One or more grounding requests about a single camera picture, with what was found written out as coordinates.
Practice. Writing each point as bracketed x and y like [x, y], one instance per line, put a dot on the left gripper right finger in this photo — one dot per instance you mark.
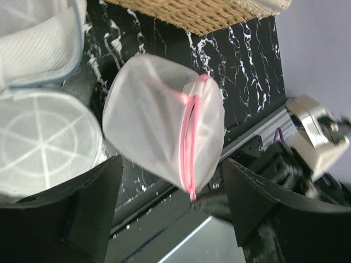
[273, 224]

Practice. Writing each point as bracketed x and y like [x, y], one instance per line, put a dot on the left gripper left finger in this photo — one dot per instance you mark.
[70, 222]

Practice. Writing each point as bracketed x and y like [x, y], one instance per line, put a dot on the pink-trimmed mesh laundry bag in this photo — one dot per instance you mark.
[167, 119]

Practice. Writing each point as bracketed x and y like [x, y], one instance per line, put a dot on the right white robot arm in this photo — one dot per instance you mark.
[298, 158]

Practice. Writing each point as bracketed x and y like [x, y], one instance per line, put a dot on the grey-trimmed mesh laundry bag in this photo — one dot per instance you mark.
[47, 135]

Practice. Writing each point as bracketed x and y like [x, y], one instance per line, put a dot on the wicker basket with liner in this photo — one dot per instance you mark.
[201, 17]

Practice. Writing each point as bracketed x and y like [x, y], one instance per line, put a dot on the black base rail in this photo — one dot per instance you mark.
[151, 218]

